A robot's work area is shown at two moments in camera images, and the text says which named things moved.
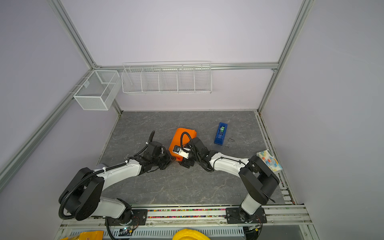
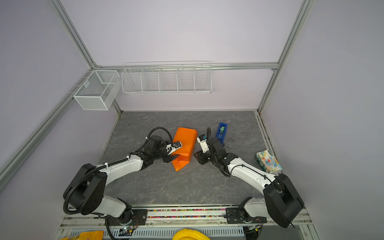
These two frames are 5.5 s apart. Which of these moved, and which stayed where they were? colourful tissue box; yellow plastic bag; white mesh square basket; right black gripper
Moved: right black gripper
Stayed: colourful tissue box; yellow plastic bag; white mesh square basket
